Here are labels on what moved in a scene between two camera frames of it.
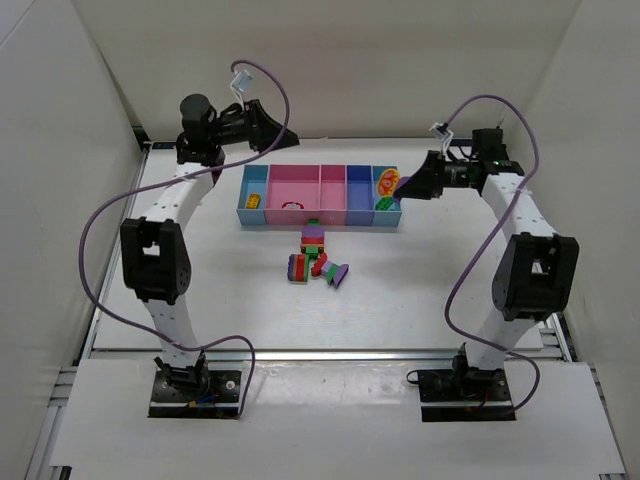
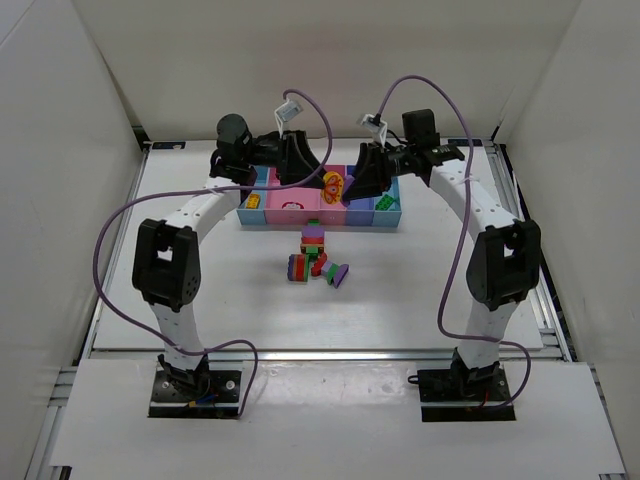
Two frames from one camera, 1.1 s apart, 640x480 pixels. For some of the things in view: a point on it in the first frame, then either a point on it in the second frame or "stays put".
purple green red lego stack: [312, 238] stays put
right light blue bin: [384, 218] stays put
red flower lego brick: [292, 205] stays put
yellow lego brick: [253, 201] stays put
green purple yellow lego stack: [388, 182] → [332, 187]
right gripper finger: [425, 182] → [373, 176]
